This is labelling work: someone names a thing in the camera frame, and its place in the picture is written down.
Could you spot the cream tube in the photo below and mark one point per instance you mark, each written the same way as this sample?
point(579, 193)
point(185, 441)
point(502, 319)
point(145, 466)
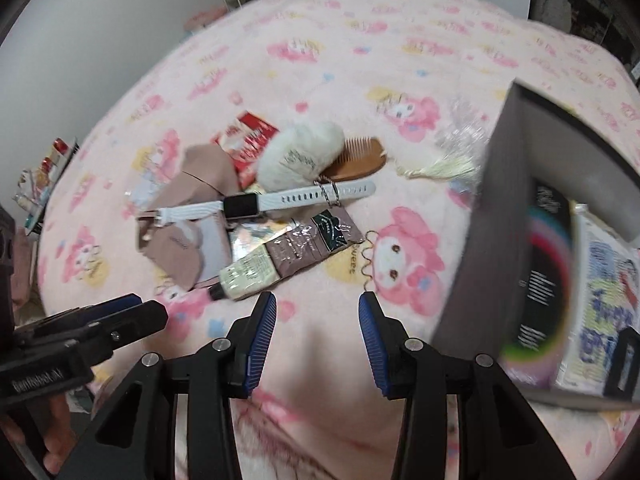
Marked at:
point(247, 275)

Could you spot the cartoon acrylic charm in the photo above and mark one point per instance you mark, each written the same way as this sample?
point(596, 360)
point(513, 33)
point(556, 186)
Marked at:
point(255, 235)

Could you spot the brown green sachet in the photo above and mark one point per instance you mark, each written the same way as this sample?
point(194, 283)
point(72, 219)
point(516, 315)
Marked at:
point(300, 255)

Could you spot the pink printed blanket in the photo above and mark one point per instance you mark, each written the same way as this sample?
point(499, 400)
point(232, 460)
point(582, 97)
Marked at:
point(350, 60)

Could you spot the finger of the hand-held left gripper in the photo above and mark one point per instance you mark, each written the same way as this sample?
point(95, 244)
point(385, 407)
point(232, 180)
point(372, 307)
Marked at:
point(135, 322)
point(110, 306)

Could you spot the dark cluttered shelf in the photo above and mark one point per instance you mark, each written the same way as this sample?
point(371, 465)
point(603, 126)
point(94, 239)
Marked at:
point(570, 0)

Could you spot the black cardboard box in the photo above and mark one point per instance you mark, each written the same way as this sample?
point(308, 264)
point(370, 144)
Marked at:
point(505, 170)

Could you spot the cream tassel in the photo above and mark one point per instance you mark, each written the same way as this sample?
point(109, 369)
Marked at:
point(445, 166)

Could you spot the cartoon bead art kit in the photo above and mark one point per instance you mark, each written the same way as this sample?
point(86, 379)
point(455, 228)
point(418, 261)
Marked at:
point(605, 280)

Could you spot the clear plastic bag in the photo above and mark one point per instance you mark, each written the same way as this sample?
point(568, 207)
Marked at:
point(462, 127)

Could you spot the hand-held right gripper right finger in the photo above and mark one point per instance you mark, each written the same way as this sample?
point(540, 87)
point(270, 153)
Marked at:
point(372, 340)

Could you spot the red printed packet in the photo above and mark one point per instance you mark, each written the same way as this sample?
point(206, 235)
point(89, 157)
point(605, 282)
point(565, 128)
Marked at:
point(247, 142)

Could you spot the wooden comb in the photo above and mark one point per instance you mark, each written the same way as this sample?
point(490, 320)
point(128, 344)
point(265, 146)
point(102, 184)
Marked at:
point(360, 162)

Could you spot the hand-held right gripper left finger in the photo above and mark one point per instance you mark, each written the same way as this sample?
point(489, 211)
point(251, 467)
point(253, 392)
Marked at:
point(262, 340)

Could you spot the cluttered small shelf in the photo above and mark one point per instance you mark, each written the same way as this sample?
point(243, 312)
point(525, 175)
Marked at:
point(47, 170)

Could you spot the black rainbow screen protector box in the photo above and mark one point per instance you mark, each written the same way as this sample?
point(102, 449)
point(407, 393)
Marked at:
point(542, 280)

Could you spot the person's left hand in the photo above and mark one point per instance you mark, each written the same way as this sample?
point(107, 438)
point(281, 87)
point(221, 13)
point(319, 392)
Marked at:
point(57, 435)

